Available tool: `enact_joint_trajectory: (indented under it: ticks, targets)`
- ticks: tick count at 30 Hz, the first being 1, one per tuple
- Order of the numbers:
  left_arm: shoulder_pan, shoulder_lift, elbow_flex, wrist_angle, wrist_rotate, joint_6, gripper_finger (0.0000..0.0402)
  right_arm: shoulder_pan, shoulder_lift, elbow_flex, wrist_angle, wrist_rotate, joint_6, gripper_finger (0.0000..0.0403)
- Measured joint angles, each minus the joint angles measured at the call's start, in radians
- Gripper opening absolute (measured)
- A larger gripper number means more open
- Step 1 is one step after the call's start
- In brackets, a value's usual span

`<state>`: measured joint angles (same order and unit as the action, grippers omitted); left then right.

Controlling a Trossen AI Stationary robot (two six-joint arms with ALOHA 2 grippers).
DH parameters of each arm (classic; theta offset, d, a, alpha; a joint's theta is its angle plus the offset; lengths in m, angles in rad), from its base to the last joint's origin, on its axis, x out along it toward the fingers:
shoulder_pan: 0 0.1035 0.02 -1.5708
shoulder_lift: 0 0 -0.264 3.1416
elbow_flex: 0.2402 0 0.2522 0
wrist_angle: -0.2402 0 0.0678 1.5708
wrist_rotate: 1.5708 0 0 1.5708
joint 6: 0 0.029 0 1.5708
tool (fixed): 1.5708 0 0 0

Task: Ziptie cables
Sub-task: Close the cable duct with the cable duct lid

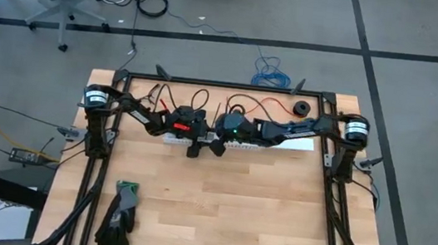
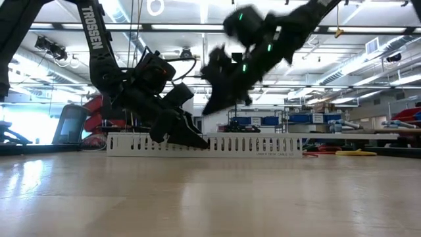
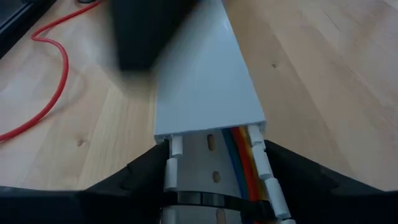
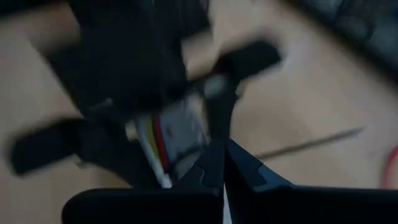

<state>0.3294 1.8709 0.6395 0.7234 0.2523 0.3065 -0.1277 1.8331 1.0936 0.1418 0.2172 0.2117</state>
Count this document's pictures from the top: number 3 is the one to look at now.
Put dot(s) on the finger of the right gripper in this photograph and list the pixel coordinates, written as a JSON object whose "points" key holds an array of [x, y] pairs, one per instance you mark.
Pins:
{"points": [[143, 31]]}

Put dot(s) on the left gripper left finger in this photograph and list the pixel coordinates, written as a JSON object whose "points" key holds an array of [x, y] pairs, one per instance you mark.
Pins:
{"points": [[93, 205]]}

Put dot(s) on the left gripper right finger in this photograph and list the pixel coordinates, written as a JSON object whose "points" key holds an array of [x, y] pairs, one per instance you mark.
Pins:
{"points": [[326, 205]]}

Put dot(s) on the white duct cover strip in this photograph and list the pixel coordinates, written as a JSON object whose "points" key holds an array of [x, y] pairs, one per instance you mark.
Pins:
{"points": [[205, 87]]}

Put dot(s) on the black zip tie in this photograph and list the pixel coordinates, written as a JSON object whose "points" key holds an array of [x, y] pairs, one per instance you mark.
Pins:
{"points": [[217, 200]]}

